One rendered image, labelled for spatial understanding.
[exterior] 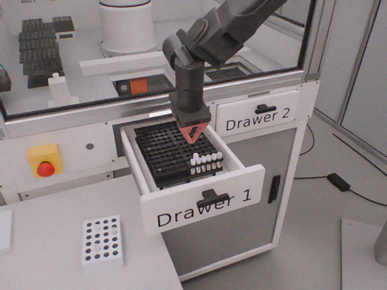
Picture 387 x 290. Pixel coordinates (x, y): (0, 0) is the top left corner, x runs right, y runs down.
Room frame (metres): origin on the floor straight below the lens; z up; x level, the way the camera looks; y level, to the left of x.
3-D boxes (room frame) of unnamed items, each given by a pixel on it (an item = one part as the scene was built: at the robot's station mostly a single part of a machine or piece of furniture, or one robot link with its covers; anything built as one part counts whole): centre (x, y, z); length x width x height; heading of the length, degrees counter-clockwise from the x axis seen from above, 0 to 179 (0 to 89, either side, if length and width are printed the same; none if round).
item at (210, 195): (0.50, -0.04, 0.91); 0.07 x 0.04 x 0.01; 112
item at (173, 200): (0.53, -0.03, 0.87); 0.29 x 0.02 x 0.11; 112
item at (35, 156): (0.66, 0.38, 0.88); 0.07 x 0.05 x 0.07; 112
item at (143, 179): (0.72, 0.05, 0.86); 0.40 x 0.26 x 0.06; 22
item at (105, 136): (1.27, 0.22, 0.87); 1.02 x 0.95 x 0.14; 112
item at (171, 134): (0.71, 0.05, 0.87); 0.22 x 0.18 x 0.06; 22
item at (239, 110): (0.92, -0.21, 0.87); 0.29 x 0.02 x 0.11; 112
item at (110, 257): (0.48, 0.21, 0.78); 0.12 x 0.08 x 0.04; 13
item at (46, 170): (0.63, 0.37, 0.88); 0.04 x 0.03 x 0.04; 112
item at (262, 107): (0.89, -0.22, 0.91); 0.07 x 0.04 x 0.01; 112
